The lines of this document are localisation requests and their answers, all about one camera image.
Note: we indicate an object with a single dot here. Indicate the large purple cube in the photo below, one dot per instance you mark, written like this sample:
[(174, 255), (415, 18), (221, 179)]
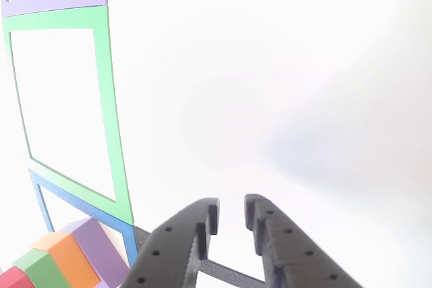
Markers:
[(101, 247)]

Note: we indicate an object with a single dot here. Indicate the orange cube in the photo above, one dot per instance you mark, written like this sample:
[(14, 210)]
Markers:
[(67, 257)]

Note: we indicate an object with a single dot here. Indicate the green cube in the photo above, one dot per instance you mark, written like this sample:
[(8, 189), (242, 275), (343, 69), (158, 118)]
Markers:
[(40, 269)]

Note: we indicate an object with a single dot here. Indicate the small red cube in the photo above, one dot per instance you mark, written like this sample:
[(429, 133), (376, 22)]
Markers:
[(13, 279)]

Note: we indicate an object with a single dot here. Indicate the blue square frame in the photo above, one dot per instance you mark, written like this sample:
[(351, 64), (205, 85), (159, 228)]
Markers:
[(130, 240)]

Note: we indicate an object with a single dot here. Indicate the green square frame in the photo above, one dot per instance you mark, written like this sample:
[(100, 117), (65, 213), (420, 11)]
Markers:
[(104, 99)]

